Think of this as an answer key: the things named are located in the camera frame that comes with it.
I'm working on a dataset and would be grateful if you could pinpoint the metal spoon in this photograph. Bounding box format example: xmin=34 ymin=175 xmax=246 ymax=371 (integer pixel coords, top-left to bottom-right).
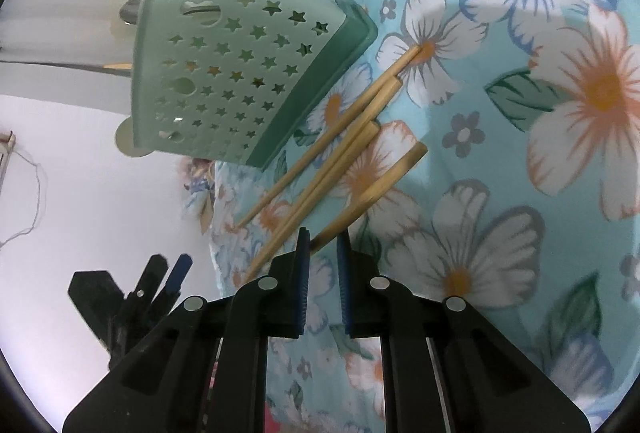
xmin=117 ymin=0 xmax=147 ymax=27

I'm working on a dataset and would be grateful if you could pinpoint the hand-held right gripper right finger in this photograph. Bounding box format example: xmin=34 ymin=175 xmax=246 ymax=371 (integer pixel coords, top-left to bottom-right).
xmin=337 ymin=233 xmax=593 ymax=433

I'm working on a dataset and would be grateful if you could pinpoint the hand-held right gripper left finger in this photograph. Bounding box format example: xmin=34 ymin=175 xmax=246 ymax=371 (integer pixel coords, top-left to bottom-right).
xmin=62 ymin=228 xmax=311 ymax=433

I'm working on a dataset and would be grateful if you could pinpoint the wooden wall bracket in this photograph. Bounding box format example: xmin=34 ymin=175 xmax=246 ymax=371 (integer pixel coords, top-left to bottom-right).
xmin=0 ymin=130 xmax=16 ymax=175

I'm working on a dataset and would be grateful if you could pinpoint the white curtain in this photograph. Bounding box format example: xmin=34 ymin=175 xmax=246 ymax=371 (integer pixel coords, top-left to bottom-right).
xmin=0 ymin=0 xmax=137 ymax=67

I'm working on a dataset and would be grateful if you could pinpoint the blue floral tablecloth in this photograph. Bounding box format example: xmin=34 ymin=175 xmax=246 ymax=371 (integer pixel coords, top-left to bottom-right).
xmin=209 ymin=0 xmax=640 ymax=433

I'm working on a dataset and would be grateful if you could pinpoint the pink bag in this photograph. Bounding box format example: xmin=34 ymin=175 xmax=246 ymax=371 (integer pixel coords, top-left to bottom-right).
xmin=264 ymin=405 xmax=307 ymax=433

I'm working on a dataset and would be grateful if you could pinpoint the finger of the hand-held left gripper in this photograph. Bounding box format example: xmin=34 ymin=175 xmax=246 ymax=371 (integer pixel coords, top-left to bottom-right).
xmin=122 ymin=254 xmax=169 ymax=320
xmin=150 ymin=254 xmax=195 ymax=314

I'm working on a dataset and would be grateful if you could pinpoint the thin grey cable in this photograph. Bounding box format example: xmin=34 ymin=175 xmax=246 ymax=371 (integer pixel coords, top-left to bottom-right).
xmin=0 ymin=147 xmax=47 ymax=250

